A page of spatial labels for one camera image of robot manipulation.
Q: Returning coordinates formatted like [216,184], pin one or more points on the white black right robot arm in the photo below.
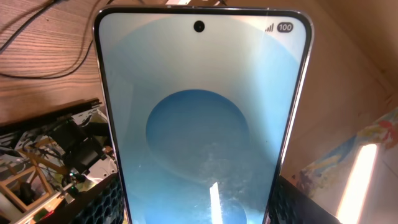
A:
[72,149]

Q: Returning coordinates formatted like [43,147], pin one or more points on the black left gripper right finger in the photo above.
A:
[290,206]

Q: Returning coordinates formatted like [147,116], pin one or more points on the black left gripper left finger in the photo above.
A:
[102,204]

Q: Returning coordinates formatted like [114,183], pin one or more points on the blue screen Galaxy smartphone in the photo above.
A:
[200,102]

